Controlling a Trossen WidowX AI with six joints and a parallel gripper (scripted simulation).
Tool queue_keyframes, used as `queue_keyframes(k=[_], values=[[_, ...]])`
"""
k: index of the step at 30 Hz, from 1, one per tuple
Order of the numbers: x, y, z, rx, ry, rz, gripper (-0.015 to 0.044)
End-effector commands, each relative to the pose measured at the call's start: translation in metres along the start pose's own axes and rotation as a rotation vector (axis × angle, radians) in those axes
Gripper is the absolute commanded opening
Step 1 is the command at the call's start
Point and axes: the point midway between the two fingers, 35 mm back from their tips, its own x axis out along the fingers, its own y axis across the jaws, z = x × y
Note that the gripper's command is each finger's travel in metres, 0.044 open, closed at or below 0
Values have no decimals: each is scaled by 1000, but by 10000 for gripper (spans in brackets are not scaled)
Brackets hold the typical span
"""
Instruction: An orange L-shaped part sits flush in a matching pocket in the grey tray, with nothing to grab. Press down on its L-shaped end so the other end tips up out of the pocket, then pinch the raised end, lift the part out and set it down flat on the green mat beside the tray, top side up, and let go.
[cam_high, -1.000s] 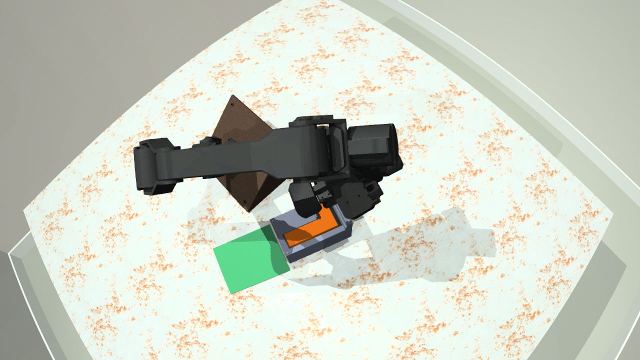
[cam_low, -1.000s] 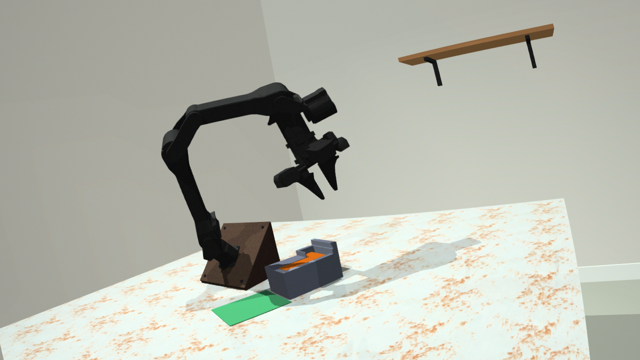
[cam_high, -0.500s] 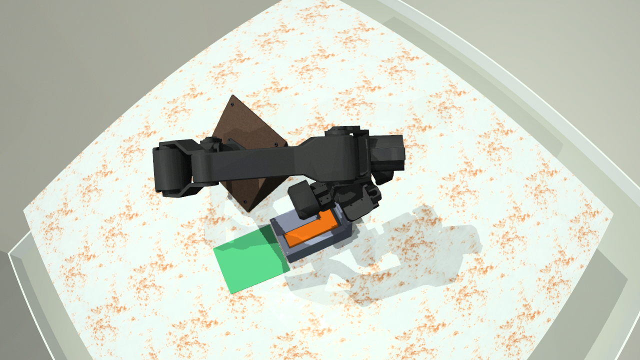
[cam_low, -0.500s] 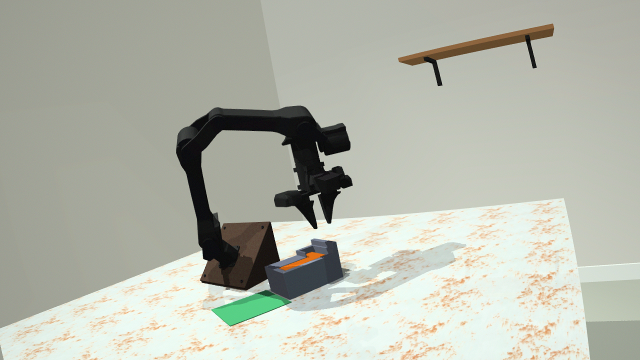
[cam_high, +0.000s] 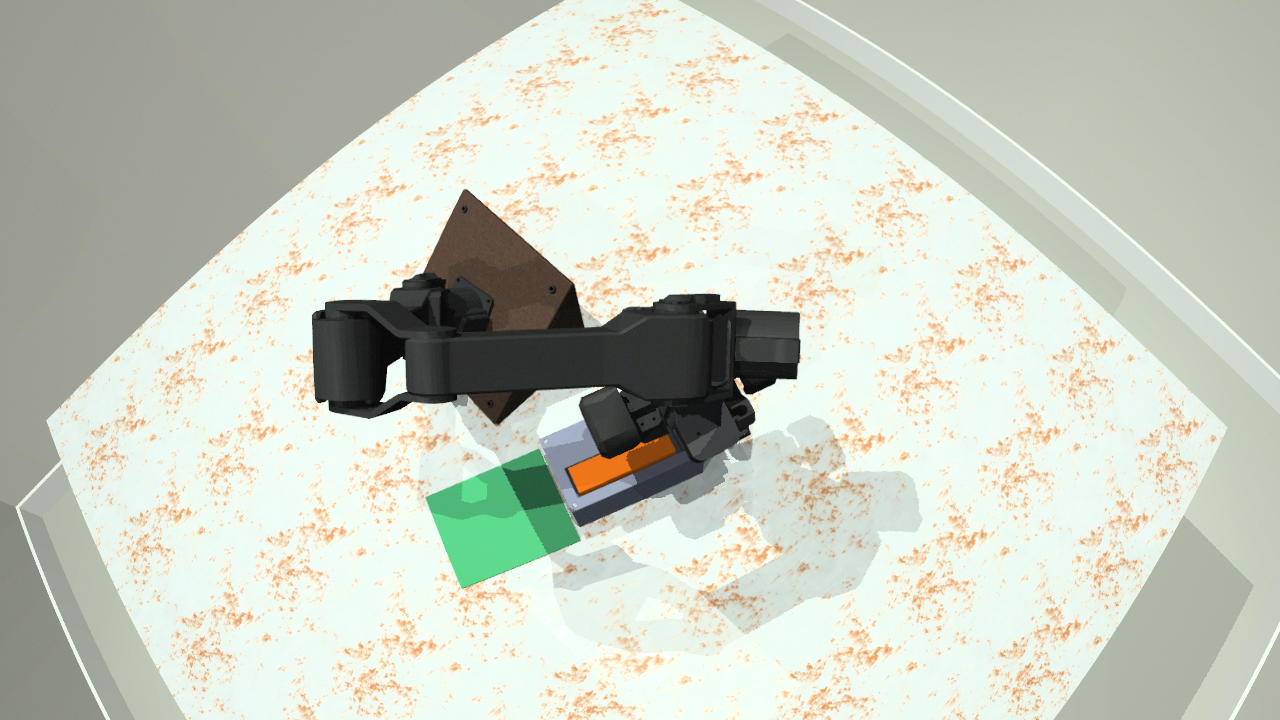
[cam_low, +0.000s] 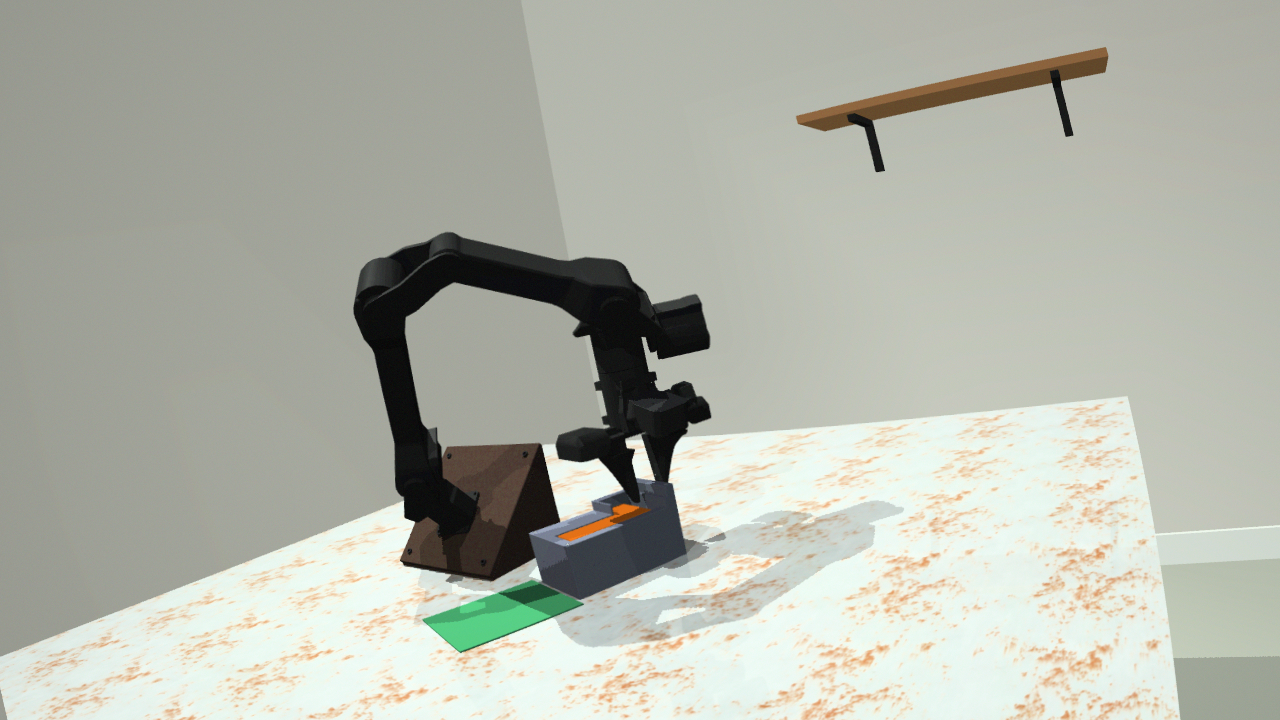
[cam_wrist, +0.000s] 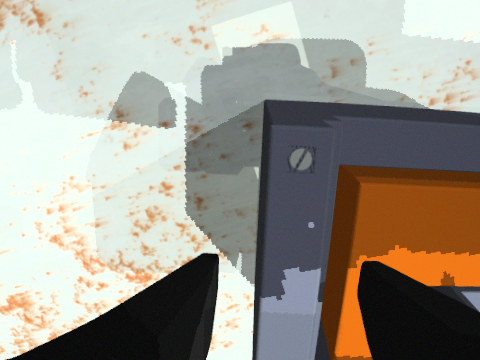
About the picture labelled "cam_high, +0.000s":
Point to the orange l-shaped part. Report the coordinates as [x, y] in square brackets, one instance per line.
[599, 472]

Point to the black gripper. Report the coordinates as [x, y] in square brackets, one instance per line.
[618, 422]

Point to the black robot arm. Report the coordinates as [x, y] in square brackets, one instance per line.
[672, 354]

